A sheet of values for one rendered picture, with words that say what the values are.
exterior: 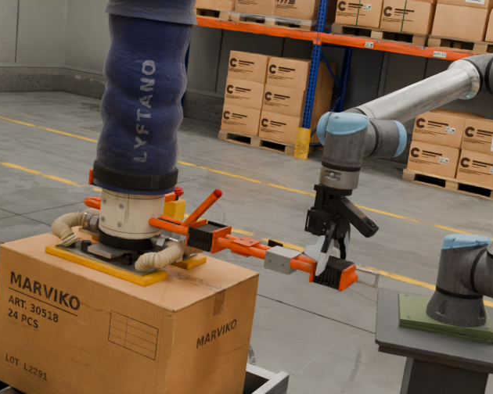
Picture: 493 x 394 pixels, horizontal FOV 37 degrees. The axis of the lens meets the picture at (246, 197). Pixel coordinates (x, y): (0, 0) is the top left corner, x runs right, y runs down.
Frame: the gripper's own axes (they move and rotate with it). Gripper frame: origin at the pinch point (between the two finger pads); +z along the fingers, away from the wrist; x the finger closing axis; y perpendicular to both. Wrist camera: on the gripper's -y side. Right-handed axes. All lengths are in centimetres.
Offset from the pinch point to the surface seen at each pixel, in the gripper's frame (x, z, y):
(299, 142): -698, 89, 339
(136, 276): 15.0, 11.1, 45.7
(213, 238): 5.0, -0.8, 30.7
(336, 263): 0.5, -2.2, -0.8
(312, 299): -249, 108, 105
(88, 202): 4, 0, 72
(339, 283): 3.5, 1.4, -3.5
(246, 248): 3.6, -0.4, 21.8
